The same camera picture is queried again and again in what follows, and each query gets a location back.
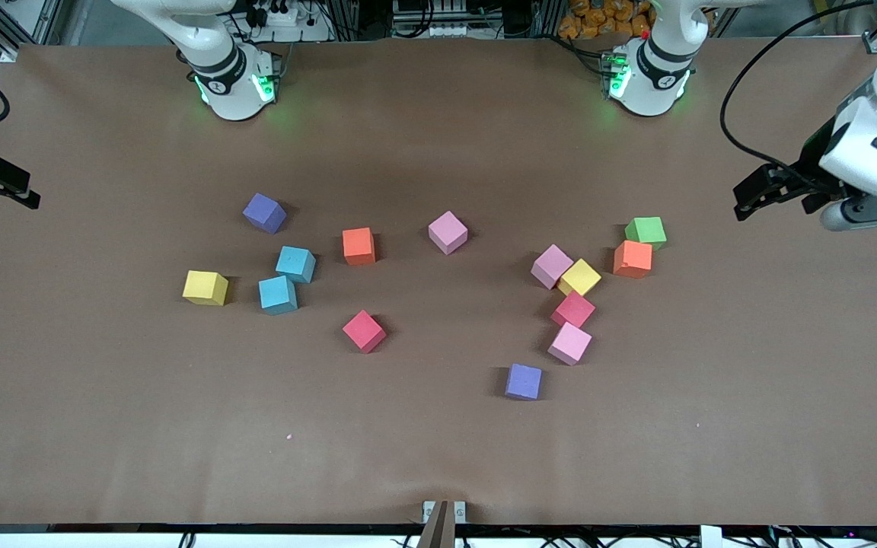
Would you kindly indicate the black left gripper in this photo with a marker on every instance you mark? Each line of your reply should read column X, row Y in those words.
column 810, row 172

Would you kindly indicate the red foam cube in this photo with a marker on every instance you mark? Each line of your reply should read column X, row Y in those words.
column 573, row 310
column 363, row 330

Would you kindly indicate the pink foam cube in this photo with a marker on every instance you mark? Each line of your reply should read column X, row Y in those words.
column 551, row 266
column 569, row 343
column 448, row 231

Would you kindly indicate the blue foam cube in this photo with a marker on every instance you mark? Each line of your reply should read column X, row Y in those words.
column 295, row 263
column 278, row 294

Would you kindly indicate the orange foam cube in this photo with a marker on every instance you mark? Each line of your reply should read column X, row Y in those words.
column 358, row 245
column 633, row 258

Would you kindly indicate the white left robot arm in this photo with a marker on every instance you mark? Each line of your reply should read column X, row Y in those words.
column 648, row 91

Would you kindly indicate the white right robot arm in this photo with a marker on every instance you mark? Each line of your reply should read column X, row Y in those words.
column 233, row 91

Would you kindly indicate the green foam cube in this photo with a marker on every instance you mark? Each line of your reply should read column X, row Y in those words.
column 645, row 230

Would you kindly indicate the yellow foam cube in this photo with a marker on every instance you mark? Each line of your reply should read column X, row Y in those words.
column 204, row 287
column 580, row 277

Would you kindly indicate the purple foam cube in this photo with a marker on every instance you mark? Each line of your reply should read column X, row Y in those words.
column 523, row 380
column 263, row 213

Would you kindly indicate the orange yellow object pile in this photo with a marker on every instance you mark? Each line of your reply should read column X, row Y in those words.
column 598, row 19

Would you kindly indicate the white power strip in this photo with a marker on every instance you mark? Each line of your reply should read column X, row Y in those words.
column 284, row 17

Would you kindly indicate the white electronics box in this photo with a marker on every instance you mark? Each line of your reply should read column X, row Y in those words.
column 438, row 30

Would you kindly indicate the table cover sheet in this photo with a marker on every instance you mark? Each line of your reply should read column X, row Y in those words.
column 438, row 457

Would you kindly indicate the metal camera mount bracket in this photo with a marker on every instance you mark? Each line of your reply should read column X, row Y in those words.
column 438, row 529

